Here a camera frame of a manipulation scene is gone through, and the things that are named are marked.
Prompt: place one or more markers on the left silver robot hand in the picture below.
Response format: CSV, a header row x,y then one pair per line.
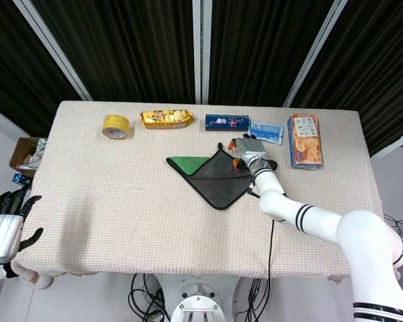
x,y
3,224

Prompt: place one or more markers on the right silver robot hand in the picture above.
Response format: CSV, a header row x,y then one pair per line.
x,y
251,149

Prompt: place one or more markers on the green and black cloth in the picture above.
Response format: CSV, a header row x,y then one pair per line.
x,y
218,181

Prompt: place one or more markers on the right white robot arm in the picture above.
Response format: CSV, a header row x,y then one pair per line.
x,y
325,221

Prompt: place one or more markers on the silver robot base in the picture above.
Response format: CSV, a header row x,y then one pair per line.
x,y
201,302

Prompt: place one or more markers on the light blue tissue packet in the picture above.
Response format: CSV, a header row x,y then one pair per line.
x,y
266,131

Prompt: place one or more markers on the dark blue long box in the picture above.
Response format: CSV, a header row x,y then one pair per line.
x,y
226,122

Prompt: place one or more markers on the small blue box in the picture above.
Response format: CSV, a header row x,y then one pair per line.
x,y
20,178

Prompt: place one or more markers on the blue orange biscuit box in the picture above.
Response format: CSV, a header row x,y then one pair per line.
x,y
305,141

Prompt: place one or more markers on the brown cardboard box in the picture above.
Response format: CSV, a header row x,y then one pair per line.
x,y
24,156

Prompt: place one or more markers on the beige waffle tablecloth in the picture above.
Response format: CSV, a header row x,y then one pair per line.
x,y
194,194

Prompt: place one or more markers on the gold snack packet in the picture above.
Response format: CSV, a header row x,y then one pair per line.
x,y
166,119

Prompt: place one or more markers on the yellow tape roll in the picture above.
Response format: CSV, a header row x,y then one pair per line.
x,y
115,126

